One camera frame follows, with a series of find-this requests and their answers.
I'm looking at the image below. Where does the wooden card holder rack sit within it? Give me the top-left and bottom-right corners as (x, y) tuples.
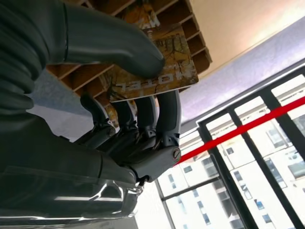
(47, 0), (212, 128)

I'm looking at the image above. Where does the ribbed grey right arm sleeve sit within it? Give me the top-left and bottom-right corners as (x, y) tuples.
(0, 0), (65, 118)

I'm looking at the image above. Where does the red barrier belt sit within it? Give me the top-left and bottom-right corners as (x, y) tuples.
(177, 96), (305, 165)

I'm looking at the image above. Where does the white building outside window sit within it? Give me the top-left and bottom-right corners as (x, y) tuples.
(157, 75), (305, 229)

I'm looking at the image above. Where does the black window frame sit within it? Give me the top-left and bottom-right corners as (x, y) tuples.
(154, 64), (305, 229)

